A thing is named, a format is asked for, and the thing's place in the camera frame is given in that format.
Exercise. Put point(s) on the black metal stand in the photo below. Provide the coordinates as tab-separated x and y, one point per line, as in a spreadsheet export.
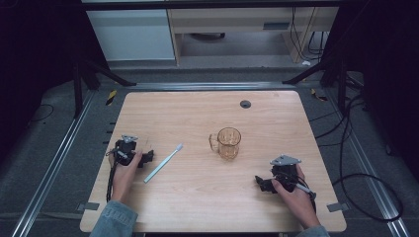
77	89
341	82

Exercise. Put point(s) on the person's right hand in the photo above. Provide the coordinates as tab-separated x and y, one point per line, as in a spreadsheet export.
298	202

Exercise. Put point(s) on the clear glass mug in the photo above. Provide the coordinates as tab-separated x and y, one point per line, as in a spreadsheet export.
228	143

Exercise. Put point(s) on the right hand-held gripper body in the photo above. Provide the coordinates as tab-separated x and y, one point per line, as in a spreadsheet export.
286	171

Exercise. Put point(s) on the aluminium floor rail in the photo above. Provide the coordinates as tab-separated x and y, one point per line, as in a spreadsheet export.
369	164
46	171
210	86

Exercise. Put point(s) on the light blue toothbrush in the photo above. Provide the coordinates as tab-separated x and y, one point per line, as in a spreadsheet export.
163	163

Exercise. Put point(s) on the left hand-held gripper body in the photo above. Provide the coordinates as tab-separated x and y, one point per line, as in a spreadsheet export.
124	148

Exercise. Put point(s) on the grey table bracket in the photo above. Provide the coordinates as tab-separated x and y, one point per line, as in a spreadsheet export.
338	207
88	206

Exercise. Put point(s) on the person's left hand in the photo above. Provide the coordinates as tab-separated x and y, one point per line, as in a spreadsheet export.
124	177

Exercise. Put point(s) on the yellow black floor tape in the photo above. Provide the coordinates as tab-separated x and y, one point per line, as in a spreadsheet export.
318	95
111	97

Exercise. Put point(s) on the white cabinet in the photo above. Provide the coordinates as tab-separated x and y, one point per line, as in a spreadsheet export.
131	34

